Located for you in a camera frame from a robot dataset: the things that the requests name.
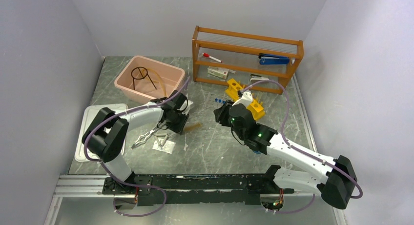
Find small white paper packet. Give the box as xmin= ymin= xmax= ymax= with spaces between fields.
xmin=152 ymin=140 xmax=176 ymax=154

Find metal crucible tongs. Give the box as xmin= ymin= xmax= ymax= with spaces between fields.
xmin=131 ymin=127 xmax=161 ymax=149

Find black metal ring stand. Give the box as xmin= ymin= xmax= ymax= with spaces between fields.
xmin=130 ymin=66 xmax=157 ymax=90

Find amber rubber tubing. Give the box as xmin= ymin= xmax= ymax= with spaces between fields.
xmin=148 ymin=68 xmax=167 ymax=97

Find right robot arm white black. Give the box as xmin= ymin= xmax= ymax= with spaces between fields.
xmin=213 ymin=100 xmax=357 ymax=209

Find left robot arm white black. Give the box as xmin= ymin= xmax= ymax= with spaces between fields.
xmin=82 ymin=90 xmax=193 ymax=194

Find clear plastic tube rack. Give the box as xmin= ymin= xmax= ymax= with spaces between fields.
xmin=205 ymin=93 xmax=231 ymax=110

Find tan bristle tube brush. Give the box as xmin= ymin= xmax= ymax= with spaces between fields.
xmin=183 ymin=123 xmax=202 ymax=133

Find yellow test tube rack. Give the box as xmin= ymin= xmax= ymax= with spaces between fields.
xmin=225 ymin=79 xmax=265 ymax=121

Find white cardboard box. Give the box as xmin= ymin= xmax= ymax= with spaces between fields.
xmin=207 ymin=66 xmax=229 ymax=80

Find white stapler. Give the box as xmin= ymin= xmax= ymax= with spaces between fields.
xmin=249 ymin=74 xmax=269 ymax=83

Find pink plastic bin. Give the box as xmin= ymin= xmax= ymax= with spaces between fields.
xmin=114 ymin=56 xmax=186 ymax=103

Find red white marker pen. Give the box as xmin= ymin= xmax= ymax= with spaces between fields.
xmin=202 ymin=53 xmax=222 ymax=63

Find orange wooden shelf rack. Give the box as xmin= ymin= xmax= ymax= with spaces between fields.
xmin=192 ymin=26 xmax=304 ymax=87

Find blue stapler on shelf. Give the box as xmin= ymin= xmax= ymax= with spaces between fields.
xmin=258 ymin=53 xmax=290 ymax=65

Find white plastic bin lid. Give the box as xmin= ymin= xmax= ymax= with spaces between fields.
xmin=74 ymin=103 xmax=129 ymax=163

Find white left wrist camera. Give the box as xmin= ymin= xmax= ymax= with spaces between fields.
xmin=185 ymin=100 xmax=194 ymax=111

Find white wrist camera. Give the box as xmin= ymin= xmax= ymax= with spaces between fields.
xmin=232 ymin=91 xmax=253 ymax=108
xmin=185 ymin=100 xmax=194 ymax=111

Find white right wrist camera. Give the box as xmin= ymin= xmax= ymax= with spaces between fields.
xmin=232 ymin=91 xmax=253 ymax=108

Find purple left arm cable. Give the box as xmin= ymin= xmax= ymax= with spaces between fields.
xmin=83 ymin=75 xmax=191 ymax=218

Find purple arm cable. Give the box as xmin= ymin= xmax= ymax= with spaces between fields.
xmin=83 ymin=75 xmax=191 ymax=218
xmin=241 ymin=80 xmax=364 ymax=215

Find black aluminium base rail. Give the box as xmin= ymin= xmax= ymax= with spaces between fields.
xmin=54 ymin=174 xmax=294 ymax=209

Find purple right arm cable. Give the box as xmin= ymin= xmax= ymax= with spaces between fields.
xmin=241 ymin=80 xmax=364 ymax=215

